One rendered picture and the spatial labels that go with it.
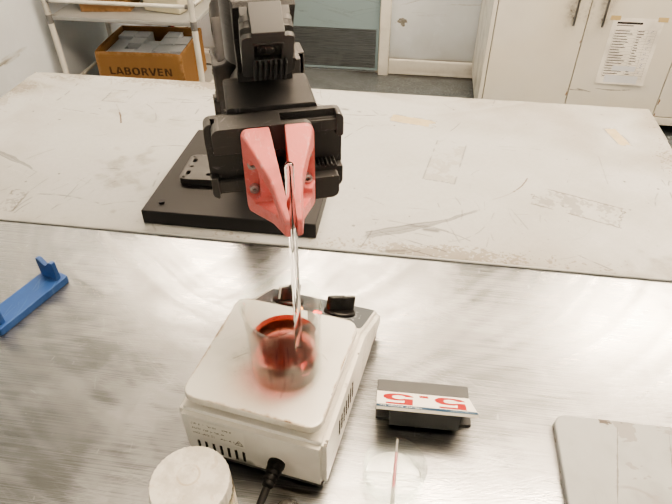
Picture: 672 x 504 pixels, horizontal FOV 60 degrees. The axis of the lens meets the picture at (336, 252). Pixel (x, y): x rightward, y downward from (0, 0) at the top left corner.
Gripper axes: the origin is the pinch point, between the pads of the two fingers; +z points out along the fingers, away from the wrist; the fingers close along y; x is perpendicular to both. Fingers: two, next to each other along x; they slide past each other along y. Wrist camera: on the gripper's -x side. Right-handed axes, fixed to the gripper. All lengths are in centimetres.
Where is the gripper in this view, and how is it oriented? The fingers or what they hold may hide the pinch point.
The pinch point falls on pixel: (292, 220)
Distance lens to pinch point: 38.2
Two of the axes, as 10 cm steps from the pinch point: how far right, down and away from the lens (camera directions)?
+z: 2.0, 6.5, -7.3
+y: 9.8, -1.3, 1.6
